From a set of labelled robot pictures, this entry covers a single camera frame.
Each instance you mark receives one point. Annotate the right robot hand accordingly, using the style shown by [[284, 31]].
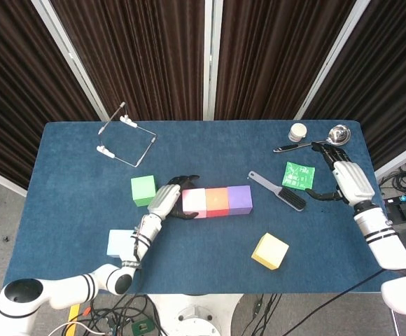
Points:
[[355, 183]]

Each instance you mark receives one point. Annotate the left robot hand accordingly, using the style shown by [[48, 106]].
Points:
[[164, 201]]

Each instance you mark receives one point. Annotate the green cube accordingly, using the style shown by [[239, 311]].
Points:
[[141, 190]]

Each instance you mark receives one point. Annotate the pink white cube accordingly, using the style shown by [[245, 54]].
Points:
[[194, 201]]

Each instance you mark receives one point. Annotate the purple cube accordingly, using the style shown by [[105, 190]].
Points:
[[239, 199]]

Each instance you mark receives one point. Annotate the yellow cube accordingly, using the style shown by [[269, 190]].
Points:
[[269, 250]]

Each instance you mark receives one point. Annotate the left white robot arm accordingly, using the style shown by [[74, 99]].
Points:
[[66, 287]]

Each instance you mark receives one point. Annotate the orange cube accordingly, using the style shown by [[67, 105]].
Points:
[[217, 199]]

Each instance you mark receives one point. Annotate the light blue cube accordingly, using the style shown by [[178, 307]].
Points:
[[119, 241]]

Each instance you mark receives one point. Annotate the black power strip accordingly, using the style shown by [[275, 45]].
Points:
[[404, 207]]

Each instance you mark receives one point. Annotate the green sachet packet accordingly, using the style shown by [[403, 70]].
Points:
[[298, 176]]

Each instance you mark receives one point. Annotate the grey brush black bristles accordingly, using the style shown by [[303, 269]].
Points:
[[292, 200]]

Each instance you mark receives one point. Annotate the blue fabric table mat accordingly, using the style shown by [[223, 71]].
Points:
[[203, 259]]

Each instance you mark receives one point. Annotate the small white jar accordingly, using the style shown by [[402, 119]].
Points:
[[297, 132]]

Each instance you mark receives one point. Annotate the dark brown curtain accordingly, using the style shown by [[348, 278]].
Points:
[[276, 52], [14, 87], [392, 70], [136, 52]]

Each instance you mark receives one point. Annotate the small green box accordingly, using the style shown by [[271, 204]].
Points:
[[141, 327]]

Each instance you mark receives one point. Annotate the yellow floor tape strip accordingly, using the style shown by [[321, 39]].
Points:
[[73, 315]]

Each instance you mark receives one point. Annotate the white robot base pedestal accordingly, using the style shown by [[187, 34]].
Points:
[[194, 315]]

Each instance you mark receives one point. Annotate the white partition frame post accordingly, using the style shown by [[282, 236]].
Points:
[[69, 52], [213, 52], [335, 52]]

